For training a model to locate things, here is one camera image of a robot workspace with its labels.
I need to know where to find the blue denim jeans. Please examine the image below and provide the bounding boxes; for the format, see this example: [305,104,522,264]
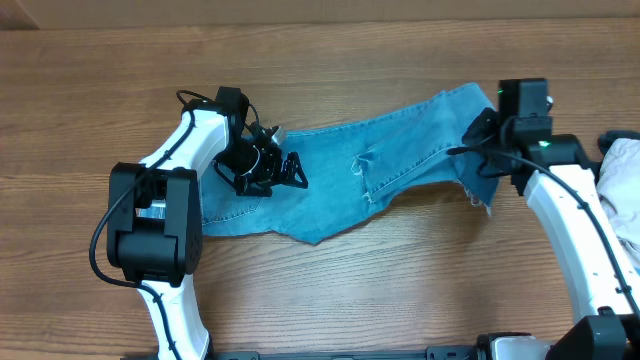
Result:
[200,83,499,244]

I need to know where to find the beige crumpled garment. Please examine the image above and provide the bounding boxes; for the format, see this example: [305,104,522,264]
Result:
[596,138,640,270]

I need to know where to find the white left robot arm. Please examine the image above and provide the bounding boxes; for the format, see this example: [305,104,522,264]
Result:
[89,88,308,359]

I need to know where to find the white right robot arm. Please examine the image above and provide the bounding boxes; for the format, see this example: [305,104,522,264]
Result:
[457,108,639,360]

